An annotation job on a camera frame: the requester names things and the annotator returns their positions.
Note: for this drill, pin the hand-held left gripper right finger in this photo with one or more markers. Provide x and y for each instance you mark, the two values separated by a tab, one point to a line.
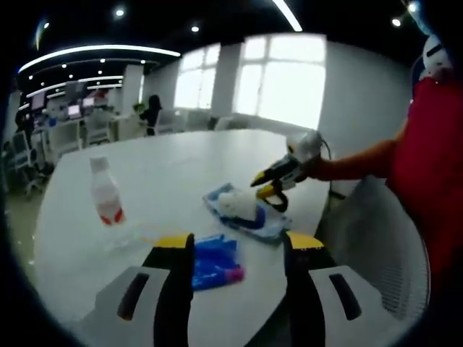
304	289

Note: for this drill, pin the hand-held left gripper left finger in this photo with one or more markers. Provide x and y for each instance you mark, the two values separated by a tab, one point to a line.
170	289

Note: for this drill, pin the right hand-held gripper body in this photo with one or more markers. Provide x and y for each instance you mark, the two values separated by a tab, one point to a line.
307	146

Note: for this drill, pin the blue pad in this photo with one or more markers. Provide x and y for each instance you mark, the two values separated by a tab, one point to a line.
269	229

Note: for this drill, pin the blue and pink packet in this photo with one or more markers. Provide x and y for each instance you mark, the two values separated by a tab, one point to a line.
213	264

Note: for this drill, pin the clear plastic bottle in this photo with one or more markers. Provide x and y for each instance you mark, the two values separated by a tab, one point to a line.
105	191

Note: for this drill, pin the large bright window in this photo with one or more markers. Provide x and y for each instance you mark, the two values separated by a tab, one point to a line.
282	79

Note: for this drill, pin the row of white chairs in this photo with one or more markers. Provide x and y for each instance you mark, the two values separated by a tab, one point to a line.
202	121

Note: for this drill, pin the white mesh chair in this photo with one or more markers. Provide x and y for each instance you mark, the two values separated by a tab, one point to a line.
380	235

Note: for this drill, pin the white table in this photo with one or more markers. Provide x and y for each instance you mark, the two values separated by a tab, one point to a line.
162	173

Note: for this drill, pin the potted green plant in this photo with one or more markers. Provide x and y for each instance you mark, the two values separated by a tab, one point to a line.
138	107

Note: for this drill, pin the white chest device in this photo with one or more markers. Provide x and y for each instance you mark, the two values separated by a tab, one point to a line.
436	54

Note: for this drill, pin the row of office workstations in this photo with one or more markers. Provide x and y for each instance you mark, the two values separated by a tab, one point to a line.
68	115

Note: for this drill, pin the curved ceiling light strip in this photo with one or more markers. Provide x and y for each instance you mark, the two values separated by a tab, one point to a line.
97	48

